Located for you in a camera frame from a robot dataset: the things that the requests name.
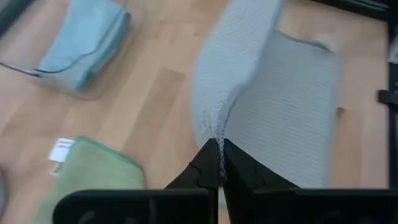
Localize grey waffle-weave towel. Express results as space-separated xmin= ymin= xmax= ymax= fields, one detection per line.
xmin=190 ymin=0 xmax=343 ymax=209

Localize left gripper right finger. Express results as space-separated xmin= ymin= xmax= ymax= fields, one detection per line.
xmin=224 ymin=139 xmax=398 ymax=224

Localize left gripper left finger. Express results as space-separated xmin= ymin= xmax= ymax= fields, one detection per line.
xmin=52 ymin=139 xmax=222 ymax=224

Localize black metal table frame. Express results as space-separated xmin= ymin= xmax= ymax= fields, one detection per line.
xmin=0 ymin=0 xmax=398 ymax=190

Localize pale green microfiber towel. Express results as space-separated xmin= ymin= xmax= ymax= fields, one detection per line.
xmin=30 ymin=136 xmax=146 ymax=224

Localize light blue microfiber towel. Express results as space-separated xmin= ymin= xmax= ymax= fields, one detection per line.
xmin=37 ymin=0 xmax=131 ymax=94

